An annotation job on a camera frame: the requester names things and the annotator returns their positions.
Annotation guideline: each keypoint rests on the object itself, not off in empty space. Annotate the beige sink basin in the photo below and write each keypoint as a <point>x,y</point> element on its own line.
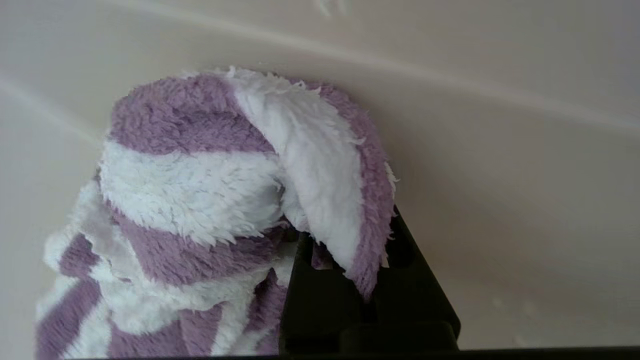
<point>525,200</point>

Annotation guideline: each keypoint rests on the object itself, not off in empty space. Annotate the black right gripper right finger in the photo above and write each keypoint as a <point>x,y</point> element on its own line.
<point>420,300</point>

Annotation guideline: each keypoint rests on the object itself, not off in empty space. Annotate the purple white striped towel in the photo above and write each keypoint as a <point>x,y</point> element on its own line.
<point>200,190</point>

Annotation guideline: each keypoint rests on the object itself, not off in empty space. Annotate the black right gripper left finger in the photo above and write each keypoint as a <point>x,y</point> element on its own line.
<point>315,310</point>

